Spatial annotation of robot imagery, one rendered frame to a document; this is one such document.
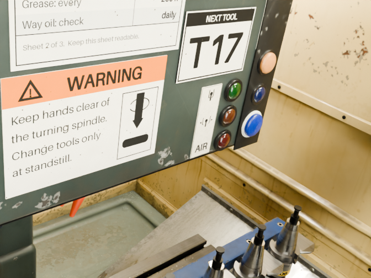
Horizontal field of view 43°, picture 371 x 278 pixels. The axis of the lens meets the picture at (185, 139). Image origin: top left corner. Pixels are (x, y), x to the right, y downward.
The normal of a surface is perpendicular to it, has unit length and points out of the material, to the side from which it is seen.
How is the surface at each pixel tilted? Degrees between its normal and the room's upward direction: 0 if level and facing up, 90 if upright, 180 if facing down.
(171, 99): 90
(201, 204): 24
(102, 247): 0
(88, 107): 90
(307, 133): 90
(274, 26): 90
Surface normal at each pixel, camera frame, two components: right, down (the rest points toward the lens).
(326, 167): -0.73, 0.22
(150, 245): -0.14, -0.67
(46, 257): 0.15, -0.87
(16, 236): 0.66, 0.44
